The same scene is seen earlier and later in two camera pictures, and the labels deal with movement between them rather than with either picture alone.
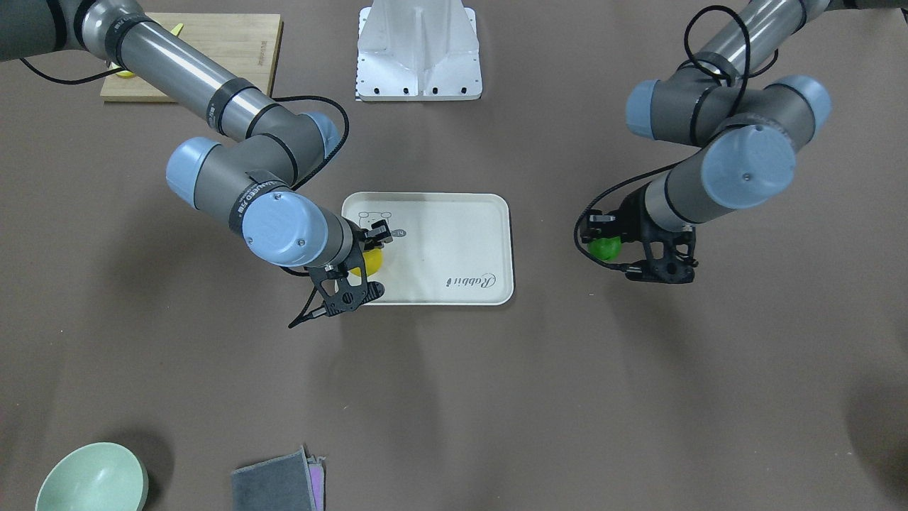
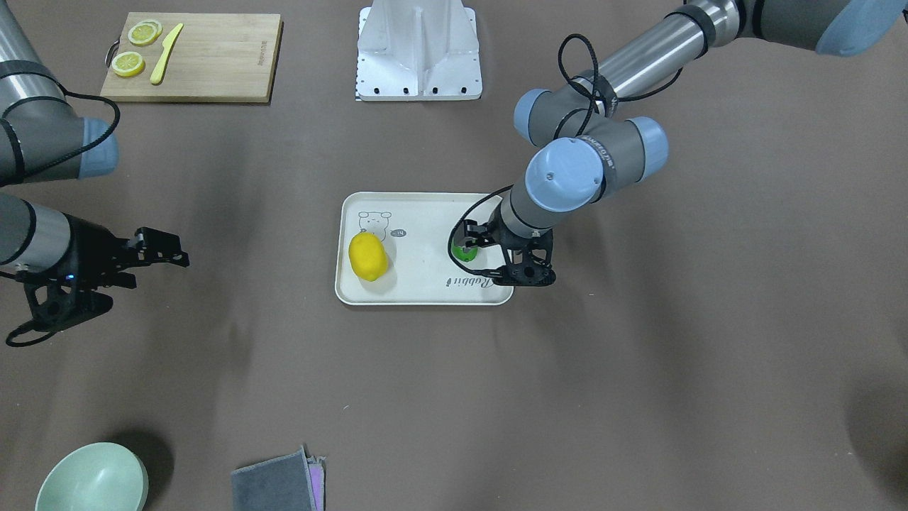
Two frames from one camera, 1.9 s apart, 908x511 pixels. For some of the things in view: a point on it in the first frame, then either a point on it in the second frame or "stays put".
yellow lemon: (373, 259) stays put
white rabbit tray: (449, 248) stays put
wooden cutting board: (249, 42) stays put
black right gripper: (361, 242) to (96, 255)
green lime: (606, 248) to (458, 251)
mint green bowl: (104, 476) stays put
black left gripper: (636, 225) to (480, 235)
